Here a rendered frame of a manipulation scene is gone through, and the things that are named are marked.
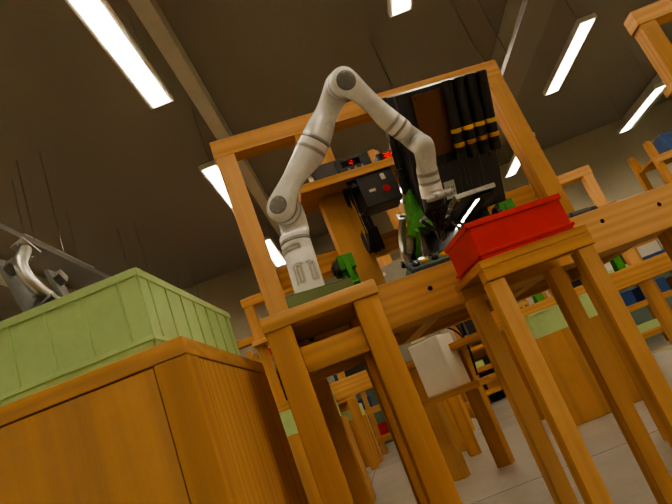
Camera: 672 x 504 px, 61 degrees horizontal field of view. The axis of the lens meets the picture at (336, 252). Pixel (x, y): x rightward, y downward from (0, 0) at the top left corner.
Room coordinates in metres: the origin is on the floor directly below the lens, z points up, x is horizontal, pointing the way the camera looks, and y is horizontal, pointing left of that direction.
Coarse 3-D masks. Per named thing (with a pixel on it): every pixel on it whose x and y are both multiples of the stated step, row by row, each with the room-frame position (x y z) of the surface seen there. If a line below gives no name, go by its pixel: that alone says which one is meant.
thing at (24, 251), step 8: (24, 240) 1.24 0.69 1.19; (16, 248) 1.24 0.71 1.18; (24, 248) 1.22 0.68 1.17; (32, 248) 1.25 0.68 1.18; (16, 256) 1.19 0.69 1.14; (24, 256) 1.20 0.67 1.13; (32, 256) 1.27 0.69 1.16; (16, 264) 1.17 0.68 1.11; (24, 264) 1.18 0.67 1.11; (16, 272) 1.17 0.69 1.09; (24, 272) 1.17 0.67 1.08; (32, 272) 1.18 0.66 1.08; (24, 280) 1.17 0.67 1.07; (32, 280) 1.18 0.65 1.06; (32, 288) 1.18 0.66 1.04; (40, 288) 1.19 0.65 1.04; (48, 288) 1.21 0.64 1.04; (40, 296) 1.19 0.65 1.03
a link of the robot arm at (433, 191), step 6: (438, 180) 1.73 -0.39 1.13; (420, 186) 1.75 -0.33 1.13; (426, 186) 1.73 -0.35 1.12; (432, 186) 1.73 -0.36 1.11; (438, 186) 1.74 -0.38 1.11; (420, 192) 1.76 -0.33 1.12; (426, 192) 1.74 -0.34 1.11; (432, 192) 1.74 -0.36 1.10; (438, 192) 1.72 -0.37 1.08; (444, 192) 1.71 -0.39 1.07; (450, 192) 1.72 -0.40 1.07; (426, 198) 1.71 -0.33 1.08; (432, 198) 1.71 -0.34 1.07; (438, 198) 1.72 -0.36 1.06
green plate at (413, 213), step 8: (408, 192) 2.12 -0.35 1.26; (408, 200) 2.14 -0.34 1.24; (416, 200) 2.13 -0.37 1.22; (408, 208) 2.16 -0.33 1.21; (416, 208) 2.13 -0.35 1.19; (408, 216) 2.18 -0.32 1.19; (416, 216) 2.12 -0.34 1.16; (408, 224) 2.20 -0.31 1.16; (416, 224) 2.11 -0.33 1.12; (432, 224) 2.13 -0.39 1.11; (408, 232) 2.22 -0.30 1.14; (424, 232) 2.19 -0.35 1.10
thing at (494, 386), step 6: (522, 300) 11.54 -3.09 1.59; (522, 306) 11.93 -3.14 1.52; (480, 360) 11.55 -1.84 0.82; (480, 366) 11.55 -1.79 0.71; (486, 366) 11.45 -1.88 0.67; (492, 366) 11.45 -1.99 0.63; (480, 372) 11.44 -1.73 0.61; (486, 384) 11.56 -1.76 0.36; (492, 384) 11.56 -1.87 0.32; (498, 384) 11.56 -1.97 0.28; (486, 390) 11.49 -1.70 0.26; (492, 390) 11.44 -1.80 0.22; (498, 390) 11.45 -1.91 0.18
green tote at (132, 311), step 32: (96, 288) 1.08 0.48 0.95; (128, 288) 1.08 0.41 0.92; (160, 288) 1.19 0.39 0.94; (32, 320) 1.09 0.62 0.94; (64, 320) 1.08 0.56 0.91; (96, 320) 1.08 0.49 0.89; (128, 320) 1.08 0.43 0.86; (160, 320) 1.13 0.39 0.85; (192, 320) 1.34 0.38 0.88; (224, 320) 1.63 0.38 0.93; (0, 352) 1.09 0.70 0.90; (32, 352) 1.09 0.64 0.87; (64, 352) 1.09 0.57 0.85; (96, 352) 1.08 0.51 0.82; (128, 352) 1.08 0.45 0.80; (0, 384) 1.09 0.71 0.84; (32, 384) 1.08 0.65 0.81
